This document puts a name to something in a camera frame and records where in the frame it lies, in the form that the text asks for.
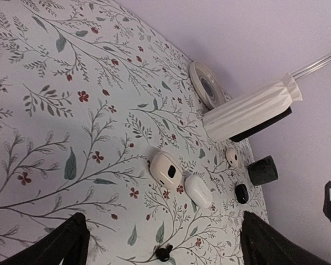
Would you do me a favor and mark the small beige earbud case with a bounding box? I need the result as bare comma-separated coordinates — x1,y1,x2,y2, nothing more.
225,148,238,167

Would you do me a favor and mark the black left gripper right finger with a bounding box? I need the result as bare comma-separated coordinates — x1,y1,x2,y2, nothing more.
240,211,328,264

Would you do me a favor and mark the black mug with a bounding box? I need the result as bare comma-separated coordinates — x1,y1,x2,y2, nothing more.
247,156,279,186

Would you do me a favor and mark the white ribbed ceramic vase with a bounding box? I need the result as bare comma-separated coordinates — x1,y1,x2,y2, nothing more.
203,73,303,142

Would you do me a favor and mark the striped ceramic plate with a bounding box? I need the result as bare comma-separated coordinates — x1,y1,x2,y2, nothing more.
189,61,226,110

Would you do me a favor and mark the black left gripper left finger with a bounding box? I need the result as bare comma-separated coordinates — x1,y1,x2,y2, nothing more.
0,213,90,265

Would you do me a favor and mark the small black earbud case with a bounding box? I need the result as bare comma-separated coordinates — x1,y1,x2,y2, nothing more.
235,183,249,204

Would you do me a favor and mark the tall black cylinder vase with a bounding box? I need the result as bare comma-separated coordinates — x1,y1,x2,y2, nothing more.
230,107,292,142

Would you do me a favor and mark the right rear aluminium post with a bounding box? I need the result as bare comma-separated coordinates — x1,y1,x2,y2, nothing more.
291,52,331,80

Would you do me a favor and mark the beige earbud case with window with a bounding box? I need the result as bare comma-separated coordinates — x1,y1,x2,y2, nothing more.
150,151,183,190

